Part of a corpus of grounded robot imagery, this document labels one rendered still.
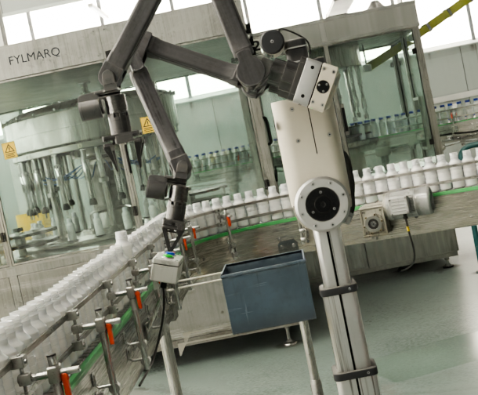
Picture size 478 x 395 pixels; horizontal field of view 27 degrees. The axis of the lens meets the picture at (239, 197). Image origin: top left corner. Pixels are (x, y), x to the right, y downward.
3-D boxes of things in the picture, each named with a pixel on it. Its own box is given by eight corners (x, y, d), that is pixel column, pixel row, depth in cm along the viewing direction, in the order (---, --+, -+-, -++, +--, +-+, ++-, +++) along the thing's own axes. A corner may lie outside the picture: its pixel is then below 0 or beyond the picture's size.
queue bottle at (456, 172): (455, 188, 455) (448, 154, 454) (451, 188, 461) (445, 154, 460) (468, 186, 455) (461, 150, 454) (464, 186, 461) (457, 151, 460)
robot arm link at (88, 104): (113, 68, 261) (117, 70, 270) (70, 77, 262) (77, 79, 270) (121, 112, 262) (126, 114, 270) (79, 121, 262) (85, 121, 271)
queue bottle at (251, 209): (257, 222, 490) (251, 190, 489) (262, 222, 484) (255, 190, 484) (247, 225, 488) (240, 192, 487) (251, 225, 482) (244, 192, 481)
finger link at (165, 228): (157, 250, 297) (162, 219, 296) (161, 248, 304) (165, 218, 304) (180, 254, 297) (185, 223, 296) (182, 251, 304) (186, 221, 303)
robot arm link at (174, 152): (139, 46, 303) (139, 59, 314) (121, 53, 302) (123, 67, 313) (195, 169, 295) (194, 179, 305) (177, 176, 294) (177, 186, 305)
